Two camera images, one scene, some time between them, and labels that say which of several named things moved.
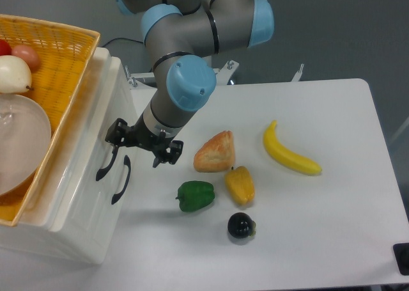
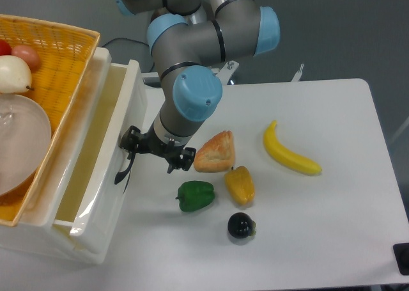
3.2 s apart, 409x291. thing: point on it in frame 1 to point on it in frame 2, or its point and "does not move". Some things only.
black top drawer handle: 101,171 to 119,174
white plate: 25,141 does not move
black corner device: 401,254 does not move
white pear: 15,75 does not move
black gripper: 138,135 to 149,142
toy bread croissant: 217,155 does not move
